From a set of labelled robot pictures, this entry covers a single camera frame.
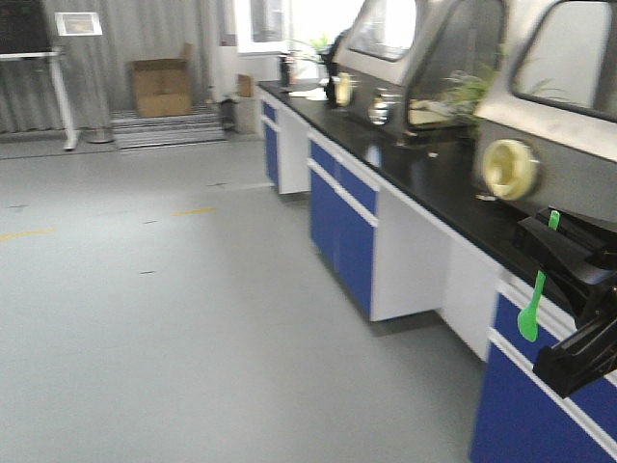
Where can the green potted plant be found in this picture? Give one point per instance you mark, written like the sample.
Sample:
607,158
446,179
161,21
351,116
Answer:
463,93

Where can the white standing desk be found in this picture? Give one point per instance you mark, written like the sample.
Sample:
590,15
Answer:
34,97

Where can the black pegboard with buttons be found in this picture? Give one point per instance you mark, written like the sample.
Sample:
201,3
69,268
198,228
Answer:
24,27

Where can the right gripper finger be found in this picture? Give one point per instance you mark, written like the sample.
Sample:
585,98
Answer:
596,236
576,280

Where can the steel glove box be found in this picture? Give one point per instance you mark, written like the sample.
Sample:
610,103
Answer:
533,83

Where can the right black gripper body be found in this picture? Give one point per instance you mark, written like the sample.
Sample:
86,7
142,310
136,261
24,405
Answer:
589,353

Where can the blue white lab bench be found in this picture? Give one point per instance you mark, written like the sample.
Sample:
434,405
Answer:
405,231

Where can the framed sign on stand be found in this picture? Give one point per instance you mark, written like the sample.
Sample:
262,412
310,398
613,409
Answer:
87,28

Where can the grey curtain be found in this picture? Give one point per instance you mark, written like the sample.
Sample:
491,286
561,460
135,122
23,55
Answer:
133,31

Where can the green plastic spoon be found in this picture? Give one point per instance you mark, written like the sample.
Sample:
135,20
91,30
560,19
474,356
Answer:
528,317

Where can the cardboard box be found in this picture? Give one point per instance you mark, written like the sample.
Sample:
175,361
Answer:
162,87

